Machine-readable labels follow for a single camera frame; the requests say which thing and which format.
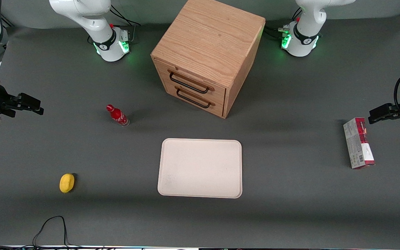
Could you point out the red plaid biscuit box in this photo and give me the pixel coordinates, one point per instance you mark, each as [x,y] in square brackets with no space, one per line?
[358,146]

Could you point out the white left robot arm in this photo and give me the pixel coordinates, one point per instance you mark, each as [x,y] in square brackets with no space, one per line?
[304,38]

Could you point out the red cola bottle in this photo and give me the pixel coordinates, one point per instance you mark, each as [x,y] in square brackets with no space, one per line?
[118,116]

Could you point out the oak wooden drawer cabinet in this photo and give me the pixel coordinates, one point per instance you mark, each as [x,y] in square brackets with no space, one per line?
[214,34]

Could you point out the beige rectangular tray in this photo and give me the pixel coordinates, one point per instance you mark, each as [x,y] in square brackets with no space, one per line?
[200,168]

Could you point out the yellow lemon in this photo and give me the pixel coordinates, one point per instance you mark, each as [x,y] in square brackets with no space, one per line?
[66,183]

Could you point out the dark frame rail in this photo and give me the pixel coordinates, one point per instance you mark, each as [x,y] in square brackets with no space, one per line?
[7,22]

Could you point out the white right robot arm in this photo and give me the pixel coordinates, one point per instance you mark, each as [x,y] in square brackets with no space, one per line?
[82,14]

